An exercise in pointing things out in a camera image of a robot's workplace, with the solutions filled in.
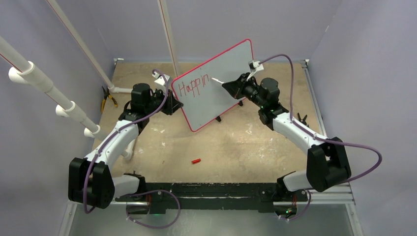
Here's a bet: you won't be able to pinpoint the red framed whiteboard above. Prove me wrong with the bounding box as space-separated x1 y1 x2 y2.
171 39 254 132

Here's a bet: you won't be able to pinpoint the red marker cap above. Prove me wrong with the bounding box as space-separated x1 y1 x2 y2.
191 158 201 164

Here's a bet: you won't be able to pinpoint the red whiteboard marker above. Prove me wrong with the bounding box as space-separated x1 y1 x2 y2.
211 78 225 85

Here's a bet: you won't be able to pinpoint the white pvc pipe frame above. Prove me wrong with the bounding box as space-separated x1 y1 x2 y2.
0 0 181 162

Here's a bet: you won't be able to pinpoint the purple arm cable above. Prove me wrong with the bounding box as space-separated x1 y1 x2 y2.
259 54 383 185
83 69 171 215

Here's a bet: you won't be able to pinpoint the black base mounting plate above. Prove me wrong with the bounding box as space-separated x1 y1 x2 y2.
145 182 281 215

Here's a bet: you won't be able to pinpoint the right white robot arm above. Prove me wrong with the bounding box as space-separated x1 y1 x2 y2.
221 73 352 201

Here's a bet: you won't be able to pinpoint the yellow handled pliers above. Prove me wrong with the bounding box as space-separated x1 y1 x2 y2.
100 87 119 113

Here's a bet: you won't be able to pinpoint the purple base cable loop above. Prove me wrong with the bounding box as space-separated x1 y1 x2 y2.
125 189 182 230

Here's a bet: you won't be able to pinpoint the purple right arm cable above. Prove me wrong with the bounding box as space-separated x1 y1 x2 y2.
259 54 383 185

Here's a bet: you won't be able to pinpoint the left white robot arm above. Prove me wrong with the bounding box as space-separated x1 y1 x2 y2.
68 83 183 209

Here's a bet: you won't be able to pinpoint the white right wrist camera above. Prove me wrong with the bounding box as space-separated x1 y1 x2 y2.
246 60 264 81

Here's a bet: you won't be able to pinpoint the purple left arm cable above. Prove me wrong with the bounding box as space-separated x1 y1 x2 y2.
83 69 171 215

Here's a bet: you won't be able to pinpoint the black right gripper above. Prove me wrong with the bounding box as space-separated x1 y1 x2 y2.
223 72 266 109

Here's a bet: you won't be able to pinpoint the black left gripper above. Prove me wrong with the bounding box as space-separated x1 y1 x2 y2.
145 87 183 116

